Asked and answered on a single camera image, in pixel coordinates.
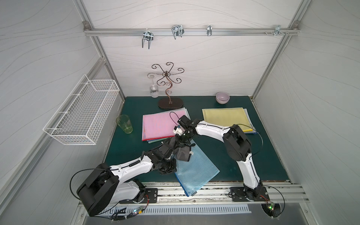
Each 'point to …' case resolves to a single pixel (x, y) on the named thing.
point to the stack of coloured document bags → (151, 141)
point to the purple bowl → (222, 98)
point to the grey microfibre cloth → (182, 153)
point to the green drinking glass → (123, 121)
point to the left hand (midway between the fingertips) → (178, 171)
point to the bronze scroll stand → (167, 75)
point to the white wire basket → (80, 119)
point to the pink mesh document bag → (160, 125)
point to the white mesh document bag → (254, 131)
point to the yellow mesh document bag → (227, 117)
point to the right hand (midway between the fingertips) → (174, 147)
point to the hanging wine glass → (153, 87)
